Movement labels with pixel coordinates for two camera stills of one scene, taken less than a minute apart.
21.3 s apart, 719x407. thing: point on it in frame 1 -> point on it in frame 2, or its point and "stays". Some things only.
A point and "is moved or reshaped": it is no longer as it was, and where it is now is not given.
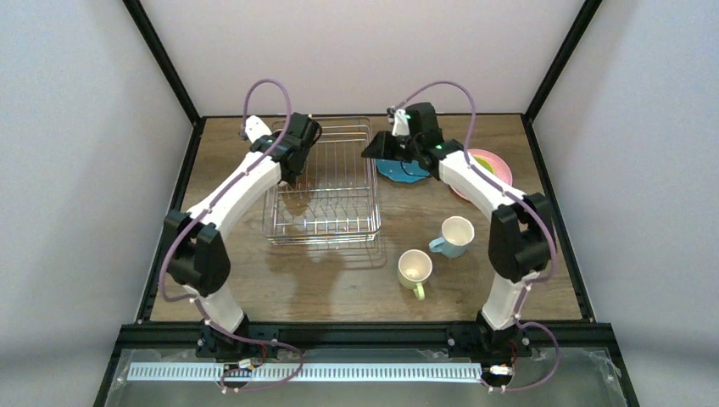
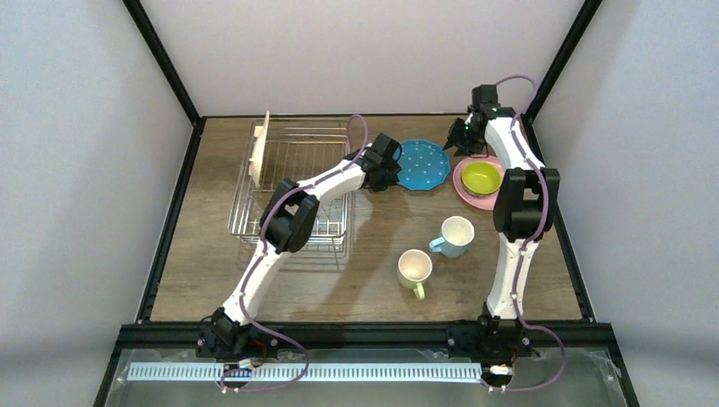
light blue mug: (457, 232) stays
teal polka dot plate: (400, 171) is moved or reshaped
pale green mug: (415, 268) stays
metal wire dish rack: (335, 201) is moved or reshaped
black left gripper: (292, 163) -> (387, 176)
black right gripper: (395, 145) -> (464, 138)
